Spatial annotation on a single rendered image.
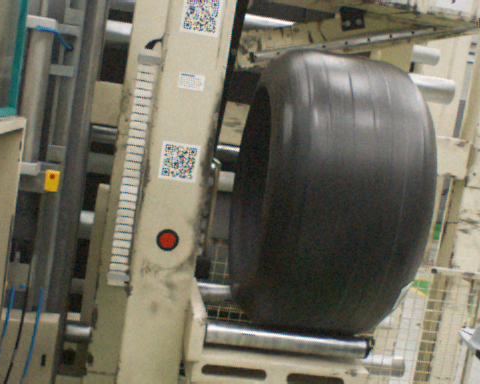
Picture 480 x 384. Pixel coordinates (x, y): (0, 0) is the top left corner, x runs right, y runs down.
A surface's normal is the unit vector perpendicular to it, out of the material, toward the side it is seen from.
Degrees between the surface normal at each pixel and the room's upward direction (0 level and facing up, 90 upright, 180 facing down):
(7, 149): 90
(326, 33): 90
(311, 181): 81
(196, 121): 90
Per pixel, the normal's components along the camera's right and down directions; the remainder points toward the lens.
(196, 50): 0.13, 0.14
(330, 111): 0.20, -0.45
